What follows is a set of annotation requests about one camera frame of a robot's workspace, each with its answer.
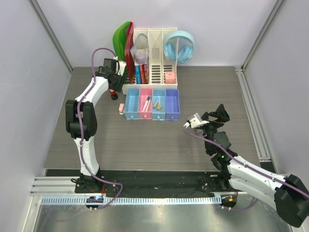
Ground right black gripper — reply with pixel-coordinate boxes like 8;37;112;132
201;104;230;153

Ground red black stamp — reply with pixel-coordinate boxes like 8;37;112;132
110;89;118;100

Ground pink drawer bin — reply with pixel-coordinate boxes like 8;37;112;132
138;88;153;120

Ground light blue drawer bin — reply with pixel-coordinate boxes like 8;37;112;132
124;88;140;120

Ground blue white marker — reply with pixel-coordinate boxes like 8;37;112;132
142;96;150;112

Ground green white marker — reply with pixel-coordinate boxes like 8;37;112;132
144;96;152;112

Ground green red folder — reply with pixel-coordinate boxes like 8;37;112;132
112;21;135;84

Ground purple drawer bin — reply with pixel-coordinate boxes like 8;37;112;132
166;89;180;121

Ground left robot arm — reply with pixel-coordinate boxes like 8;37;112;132
65;58;126;193

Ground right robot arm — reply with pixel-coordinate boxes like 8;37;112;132
201;104;309;228

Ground pink stapler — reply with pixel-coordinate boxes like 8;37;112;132
118;103;125;115

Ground clear zip pouch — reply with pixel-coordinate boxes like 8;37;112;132
130;33;149;66

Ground white file organizer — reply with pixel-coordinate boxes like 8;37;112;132
122;28;178;95

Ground pink cube box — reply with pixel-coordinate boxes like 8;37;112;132
165;71;176;85

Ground light blue headphones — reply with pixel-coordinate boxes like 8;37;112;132
163;30;195;64

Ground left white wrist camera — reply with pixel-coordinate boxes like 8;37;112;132
116;60;126;76

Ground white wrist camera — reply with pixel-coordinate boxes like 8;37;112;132
116;60;126;76
183;113;209;129

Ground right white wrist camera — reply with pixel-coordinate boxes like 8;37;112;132
183;113;209;129

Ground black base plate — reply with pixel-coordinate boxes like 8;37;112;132
71;170;236;198

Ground white slotted cable duct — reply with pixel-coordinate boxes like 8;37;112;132
41;195;222;206

